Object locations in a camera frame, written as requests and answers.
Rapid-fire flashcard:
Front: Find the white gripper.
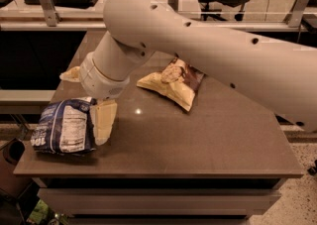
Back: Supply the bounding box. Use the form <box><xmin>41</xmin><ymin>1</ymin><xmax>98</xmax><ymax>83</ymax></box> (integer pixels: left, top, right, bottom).
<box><xmin>59</xmin><ymin>53</ymin><xmax>130</xmax><ymax>146</ymax></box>

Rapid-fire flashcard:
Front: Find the blue chip bag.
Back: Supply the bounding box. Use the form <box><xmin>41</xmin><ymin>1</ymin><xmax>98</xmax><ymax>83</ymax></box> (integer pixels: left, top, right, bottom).
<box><xmin>31</xmin><ymin>97</ymin><xmax>96</xmax><ymax>155</ymax></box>

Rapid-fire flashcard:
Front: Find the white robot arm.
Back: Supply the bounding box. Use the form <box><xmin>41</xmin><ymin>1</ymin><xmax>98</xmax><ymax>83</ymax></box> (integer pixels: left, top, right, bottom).
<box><xmin>60</xmin><ymin>0</ymin><xmax>317</xmax><ymax>132</ymax></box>

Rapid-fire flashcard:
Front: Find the yellow brown chip bag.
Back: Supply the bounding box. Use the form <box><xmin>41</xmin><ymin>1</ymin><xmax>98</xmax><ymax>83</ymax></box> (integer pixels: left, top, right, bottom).
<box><xmin>137</xmin><ymin>57</ymin><xmax>204</xmax><ymax>112</ymax></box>

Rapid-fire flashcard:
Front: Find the dark bin with hole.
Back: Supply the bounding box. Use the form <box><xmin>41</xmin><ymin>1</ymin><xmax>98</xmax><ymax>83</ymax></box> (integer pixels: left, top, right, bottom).
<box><xmin>0</xmin><ymin>139</ymin><xmax>32</xmax><ymax>199</ymax></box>

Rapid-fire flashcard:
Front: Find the glass railing with metal posts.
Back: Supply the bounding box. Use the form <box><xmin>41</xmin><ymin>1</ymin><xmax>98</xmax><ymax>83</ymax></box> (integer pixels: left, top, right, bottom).
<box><xmin>0</xmin><ymin>0</ymin><xmax>317</xmax><ymax>33</ymax></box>

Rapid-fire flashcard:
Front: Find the brown table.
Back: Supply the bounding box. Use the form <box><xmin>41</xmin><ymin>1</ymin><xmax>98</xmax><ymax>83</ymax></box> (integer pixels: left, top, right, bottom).
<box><xmin>13</xmin><ymin>29</ymin><xmax>304</xmax><ymax>225</ymax></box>

